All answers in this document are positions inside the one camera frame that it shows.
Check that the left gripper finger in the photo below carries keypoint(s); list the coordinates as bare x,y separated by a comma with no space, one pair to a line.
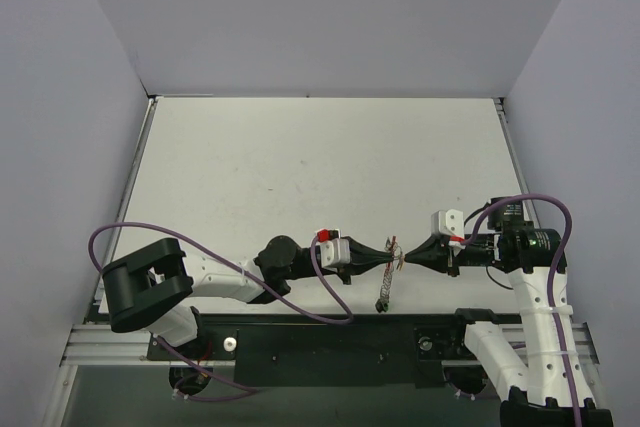
361,265
359,250

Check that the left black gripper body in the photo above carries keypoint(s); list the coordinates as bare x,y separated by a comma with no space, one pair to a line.
346,276

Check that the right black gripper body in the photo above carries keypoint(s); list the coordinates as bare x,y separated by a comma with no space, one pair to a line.
451,255

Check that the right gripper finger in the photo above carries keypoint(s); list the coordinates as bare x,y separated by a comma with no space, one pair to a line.
427,249
434,262

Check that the yellow tag key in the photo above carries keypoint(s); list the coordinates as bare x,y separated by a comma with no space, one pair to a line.
399,262

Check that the black key tag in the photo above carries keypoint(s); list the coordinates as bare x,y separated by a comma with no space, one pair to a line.
382,305

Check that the red handled metal key organizer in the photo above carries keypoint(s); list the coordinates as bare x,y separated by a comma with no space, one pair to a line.
393,247

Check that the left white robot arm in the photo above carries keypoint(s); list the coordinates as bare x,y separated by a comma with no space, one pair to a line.
146,289

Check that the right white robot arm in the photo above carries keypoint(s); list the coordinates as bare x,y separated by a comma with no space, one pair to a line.
525,237

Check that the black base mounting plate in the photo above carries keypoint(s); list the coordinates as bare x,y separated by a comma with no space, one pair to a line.
292,351

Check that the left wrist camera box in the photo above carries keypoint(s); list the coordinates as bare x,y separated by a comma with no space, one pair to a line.
333,249

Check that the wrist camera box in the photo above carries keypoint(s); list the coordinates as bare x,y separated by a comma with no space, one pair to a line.
333,249
449,223

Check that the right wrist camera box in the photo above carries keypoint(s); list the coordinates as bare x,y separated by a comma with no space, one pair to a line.
449,223

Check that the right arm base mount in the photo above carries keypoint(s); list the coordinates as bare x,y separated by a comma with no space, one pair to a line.
443,360

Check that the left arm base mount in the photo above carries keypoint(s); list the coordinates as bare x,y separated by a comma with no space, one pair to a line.
191,379

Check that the aluminium rail frame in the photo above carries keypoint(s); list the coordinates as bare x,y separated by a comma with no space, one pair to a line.
224,176

